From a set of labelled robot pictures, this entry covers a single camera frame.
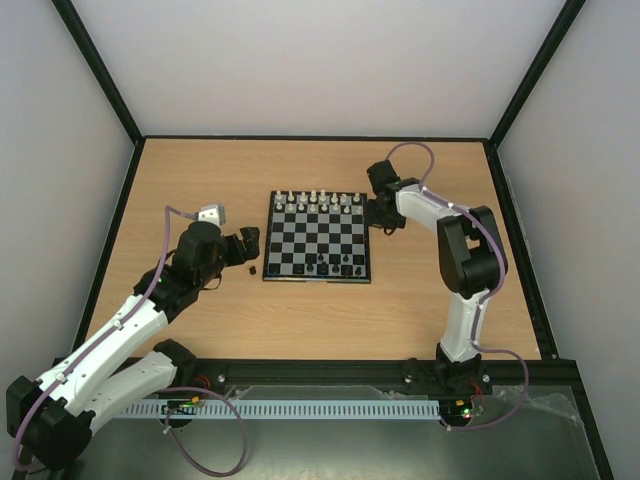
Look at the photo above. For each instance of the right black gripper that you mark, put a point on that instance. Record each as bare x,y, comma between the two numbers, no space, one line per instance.
379,215

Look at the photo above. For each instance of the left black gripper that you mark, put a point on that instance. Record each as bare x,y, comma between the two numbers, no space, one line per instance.
252,245

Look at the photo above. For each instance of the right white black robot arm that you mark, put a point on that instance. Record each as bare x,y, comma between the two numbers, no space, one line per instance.
471,256

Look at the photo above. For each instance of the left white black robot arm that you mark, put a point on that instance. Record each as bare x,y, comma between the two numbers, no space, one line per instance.
56,415

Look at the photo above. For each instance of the black and grey chessboard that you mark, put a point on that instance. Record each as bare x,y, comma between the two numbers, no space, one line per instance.
294,240

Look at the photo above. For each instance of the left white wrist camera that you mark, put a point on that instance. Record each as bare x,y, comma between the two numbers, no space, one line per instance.
214,213

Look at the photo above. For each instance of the black aluminium mounting rail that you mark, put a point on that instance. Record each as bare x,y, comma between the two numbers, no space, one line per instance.
413,377

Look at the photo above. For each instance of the light blue slotted cable duct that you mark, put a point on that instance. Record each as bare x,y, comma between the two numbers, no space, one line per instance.
157,409

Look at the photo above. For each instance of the black enclosure frame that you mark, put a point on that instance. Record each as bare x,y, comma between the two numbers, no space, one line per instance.
551,370

